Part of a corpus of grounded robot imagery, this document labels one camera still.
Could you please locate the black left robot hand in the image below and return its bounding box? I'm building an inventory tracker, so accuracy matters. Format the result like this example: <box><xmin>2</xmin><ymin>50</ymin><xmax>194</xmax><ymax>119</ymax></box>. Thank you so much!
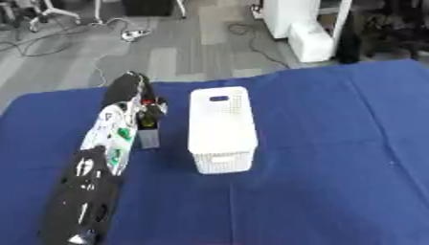
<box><xmin>99</xmin><ymin>71</ymin><xmax>169</xmax><ymax>130</ymax></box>

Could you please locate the grey rectangular block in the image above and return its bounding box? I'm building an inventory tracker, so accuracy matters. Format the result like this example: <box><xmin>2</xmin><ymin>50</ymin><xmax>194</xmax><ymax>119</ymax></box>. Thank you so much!
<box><xmin>135</xmin><ymin>126</ymin><xmax>163</xmax><ymax>150</ymax></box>

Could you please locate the white box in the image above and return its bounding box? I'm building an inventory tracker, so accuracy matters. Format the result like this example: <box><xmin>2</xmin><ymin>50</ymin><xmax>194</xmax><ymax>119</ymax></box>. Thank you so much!
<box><xmin>286</xmin><ymin>21</ymin><xmax>337</xmax><ymax>64</ymax></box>

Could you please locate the white power strip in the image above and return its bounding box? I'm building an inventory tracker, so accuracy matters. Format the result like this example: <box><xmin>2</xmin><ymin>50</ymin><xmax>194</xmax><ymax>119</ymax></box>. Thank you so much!
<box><xmin>121</xmin><ymin>29</ymin><xmax>154</xmax><ymax>43</ymax></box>

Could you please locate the black bin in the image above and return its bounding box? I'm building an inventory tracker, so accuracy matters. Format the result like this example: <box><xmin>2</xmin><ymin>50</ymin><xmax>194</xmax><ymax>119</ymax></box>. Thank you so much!
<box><xmin>121</xmin><ymin>0</ymin><xmax>176</xmax><ymax>17</ymax></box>

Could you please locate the white chair base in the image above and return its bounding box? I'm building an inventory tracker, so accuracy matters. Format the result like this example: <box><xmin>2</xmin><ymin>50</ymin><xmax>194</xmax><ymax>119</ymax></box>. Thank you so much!
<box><xmin>27</xmin><ymin>0</ymin><xmax>84</xmax><ymax>33</ymax></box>

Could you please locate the white perforated plastic basket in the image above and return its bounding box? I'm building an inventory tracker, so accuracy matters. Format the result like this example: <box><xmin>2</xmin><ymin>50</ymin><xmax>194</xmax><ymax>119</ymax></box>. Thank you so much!
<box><xmin>186</xmin><ymin>85</ymin><xmax>260</xmax><ymax>175</ymax></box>

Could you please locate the white cabinet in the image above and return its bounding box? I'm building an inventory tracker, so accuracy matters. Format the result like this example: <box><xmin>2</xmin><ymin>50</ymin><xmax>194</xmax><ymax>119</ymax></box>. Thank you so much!
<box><xmin>261</xmin><ymin>0</ymin><xmax>354</xmax><ymax>40</ymax></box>

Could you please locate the black office chair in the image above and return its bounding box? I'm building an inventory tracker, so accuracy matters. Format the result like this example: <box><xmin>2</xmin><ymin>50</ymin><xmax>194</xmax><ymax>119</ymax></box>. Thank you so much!
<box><xmin>335</xmin><ymin>0</ymin><xmax>429</xmax><ymax>64</ymax></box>

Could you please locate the white floor cable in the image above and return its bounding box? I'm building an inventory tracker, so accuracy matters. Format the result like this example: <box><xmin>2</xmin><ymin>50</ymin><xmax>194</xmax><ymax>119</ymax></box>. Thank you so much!
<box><xmin>90</xmin><ymin>17</ymin><xmax>147</xmax><ymax>88</ymax></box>

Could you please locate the thin black floor cable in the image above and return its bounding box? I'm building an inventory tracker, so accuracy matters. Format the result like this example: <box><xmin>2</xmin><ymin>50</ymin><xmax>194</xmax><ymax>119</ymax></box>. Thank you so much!
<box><xmin>226</xmin><ymin>22</ymin><xmax>292</xmax><ymax>69</ymax></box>

